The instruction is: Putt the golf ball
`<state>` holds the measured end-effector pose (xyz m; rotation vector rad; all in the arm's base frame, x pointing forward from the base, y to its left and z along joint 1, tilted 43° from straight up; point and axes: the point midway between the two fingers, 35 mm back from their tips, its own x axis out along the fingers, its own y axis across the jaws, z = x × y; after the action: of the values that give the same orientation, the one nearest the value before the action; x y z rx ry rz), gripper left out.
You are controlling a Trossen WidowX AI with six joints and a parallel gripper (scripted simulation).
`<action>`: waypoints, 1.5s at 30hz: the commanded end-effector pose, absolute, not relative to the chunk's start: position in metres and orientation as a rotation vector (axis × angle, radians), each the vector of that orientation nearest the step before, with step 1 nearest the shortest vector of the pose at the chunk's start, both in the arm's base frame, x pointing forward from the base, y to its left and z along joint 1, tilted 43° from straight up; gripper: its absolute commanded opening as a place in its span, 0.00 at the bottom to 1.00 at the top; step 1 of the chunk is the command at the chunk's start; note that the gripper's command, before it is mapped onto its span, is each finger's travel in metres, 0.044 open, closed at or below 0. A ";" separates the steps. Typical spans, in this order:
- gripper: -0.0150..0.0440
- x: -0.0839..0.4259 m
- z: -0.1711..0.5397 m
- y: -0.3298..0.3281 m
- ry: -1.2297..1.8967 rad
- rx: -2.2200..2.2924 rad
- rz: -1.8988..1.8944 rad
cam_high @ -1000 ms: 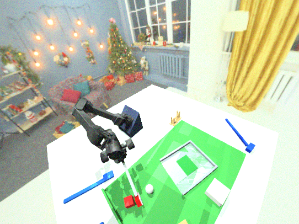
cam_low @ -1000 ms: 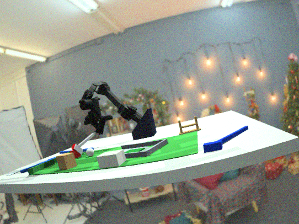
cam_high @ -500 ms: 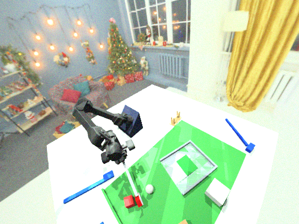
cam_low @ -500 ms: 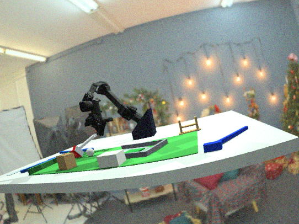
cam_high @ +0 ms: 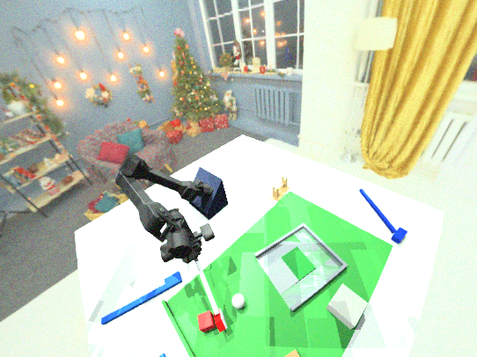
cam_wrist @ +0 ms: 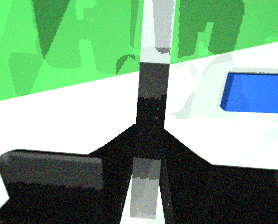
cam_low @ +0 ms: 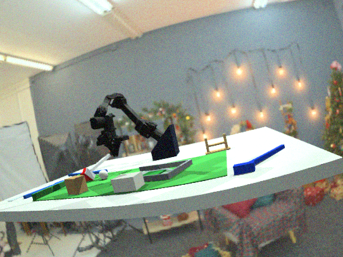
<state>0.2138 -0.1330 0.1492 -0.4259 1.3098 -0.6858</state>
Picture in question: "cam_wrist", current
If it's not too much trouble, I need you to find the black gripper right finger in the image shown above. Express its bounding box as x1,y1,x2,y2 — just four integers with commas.
159,129,278,224

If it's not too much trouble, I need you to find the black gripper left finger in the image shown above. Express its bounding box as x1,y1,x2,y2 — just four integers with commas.
0,124,136,224

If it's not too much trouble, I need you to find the green flat mat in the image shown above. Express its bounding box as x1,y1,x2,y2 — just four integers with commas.
0,0,278,101

